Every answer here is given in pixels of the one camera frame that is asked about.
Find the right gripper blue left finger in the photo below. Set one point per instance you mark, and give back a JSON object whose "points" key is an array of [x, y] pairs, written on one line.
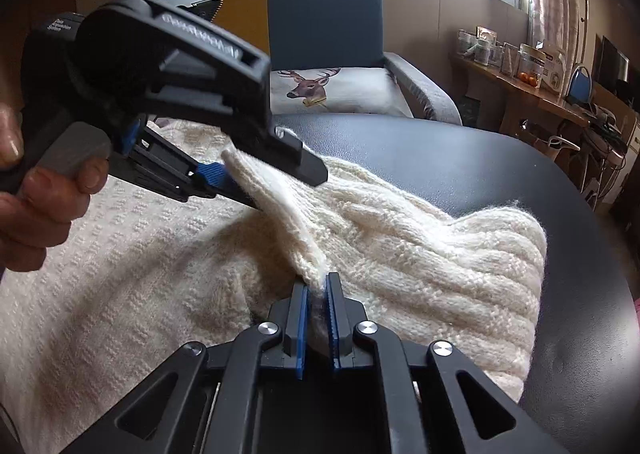
{"points": [[204, 399]]}

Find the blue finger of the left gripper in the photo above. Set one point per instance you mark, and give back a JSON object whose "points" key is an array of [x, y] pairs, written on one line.
{"points": [[149, 161]]}

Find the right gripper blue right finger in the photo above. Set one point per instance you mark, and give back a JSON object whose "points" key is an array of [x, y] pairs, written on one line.
{"points": [[434, 398]]}

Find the cream knitted sweater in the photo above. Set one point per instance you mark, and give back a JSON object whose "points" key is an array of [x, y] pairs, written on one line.
{"points": [[142, 274]]}

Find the person left hand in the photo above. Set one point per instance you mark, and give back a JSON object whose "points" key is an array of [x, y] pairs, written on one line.
{"points": [[40, 215]]}

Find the deer print cushion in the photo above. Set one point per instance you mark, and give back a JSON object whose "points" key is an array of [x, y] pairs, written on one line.
{"points": [[351, 90]]}

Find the grey yellow blue sofa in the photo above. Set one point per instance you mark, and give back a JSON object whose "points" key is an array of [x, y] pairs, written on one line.
{"points": [[317, 34]]}

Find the wooden side table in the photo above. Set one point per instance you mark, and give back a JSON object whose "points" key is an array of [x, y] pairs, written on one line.
{"points": [[505, 101]]}

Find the oranges on table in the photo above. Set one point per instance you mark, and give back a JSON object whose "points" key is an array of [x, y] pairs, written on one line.
{"points": [[529, 78]]}

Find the black television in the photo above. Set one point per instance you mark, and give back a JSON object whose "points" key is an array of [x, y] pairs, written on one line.
{"points": [[612, 66]]}

